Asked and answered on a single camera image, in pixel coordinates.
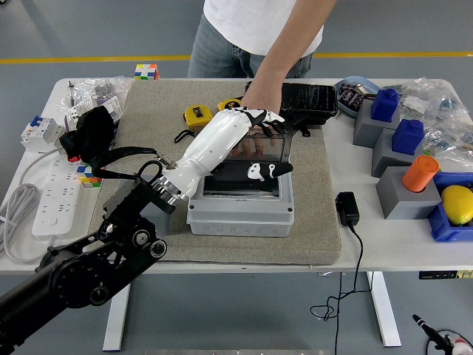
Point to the grey block holder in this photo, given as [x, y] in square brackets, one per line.
[403, 203]
[366, 129]
[160, 223]
[382, 159]

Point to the yellow lemon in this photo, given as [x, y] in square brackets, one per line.
[458, 205]

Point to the grey-brown felt mat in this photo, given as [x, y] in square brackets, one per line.
[155, 111]

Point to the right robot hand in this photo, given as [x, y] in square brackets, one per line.
[449, 345]

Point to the transparent hinged box lid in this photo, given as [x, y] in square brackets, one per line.
[287, 148]

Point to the white power strip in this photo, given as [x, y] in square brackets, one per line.
[59, 196]

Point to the black cloth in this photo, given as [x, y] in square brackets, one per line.
[92, 133]

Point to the white terminal modules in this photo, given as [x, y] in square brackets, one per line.
[112, 105]

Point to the orange cylinder battery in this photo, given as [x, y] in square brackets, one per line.
[419, 174]

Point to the Rubik's cube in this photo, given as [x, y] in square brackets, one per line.
[88, 181]
[147, 71]

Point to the black plastic tray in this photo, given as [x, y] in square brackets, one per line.
[310, 100]

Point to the table height control panel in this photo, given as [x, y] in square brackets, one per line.
[443, 275]

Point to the blue plastic bin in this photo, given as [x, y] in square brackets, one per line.
[443, 231]

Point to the blue plastic block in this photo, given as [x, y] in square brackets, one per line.
[406, 138]
[384, 107]

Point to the person's left forearm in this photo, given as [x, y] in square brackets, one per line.
[292, 48]

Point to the light blue bowl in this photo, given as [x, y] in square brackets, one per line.
[360, 79]

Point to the black power adapter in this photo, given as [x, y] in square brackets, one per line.
[347, 209]

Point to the dark snack packets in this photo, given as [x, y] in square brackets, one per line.
[351, 98]

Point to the grey plastic junction box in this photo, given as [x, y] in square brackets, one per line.
[240, 218]

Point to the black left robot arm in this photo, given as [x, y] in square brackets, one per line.
[74, 273]

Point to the person's left hand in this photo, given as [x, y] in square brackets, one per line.
[262, 100]

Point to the clear bags of hardware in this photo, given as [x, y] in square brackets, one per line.
[88, 87]

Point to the white circuit breaker blue lever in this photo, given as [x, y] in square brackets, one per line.
[40, 131]

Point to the white table leg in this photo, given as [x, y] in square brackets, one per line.
[384, 310]
[116, 325]

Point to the clear bags of small parts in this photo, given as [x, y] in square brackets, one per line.
[443, 107]

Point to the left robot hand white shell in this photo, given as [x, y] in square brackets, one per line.
[210, 144]

